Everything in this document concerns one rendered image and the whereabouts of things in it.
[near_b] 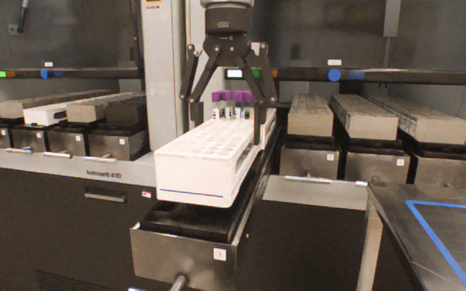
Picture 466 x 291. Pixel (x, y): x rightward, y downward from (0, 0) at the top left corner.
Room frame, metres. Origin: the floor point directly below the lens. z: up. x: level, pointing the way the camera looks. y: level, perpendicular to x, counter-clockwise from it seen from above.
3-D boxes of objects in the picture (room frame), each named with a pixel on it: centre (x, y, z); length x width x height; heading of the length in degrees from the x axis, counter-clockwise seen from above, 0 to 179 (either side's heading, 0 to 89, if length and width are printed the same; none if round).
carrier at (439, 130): (0.65, -0.51, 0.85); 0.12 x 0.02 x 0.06; 75
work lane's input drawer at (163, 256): (0.60, -0.02, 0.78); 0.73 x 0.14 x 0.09; 166
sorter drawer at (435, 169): (0.88, -0.57, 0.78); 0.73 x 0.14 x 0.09; 166
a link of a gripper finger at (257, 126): (0.49, -0.05, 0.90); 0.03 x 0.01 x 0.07; 166
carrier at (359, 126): (0.69, -0.36, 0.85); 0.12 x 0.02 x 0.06; 75
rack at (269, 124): (0.77, -0.07, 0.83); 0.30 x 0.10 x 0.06; 166
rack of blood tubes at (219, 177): (0.47, 0.01, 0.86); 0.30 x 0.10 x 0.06; 166
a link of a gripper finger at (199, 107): (0.51, 0.05, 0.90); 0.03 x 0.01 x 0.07; 166
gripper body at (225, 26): (0.50, 0.00, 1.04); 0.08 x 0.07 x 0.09; 76
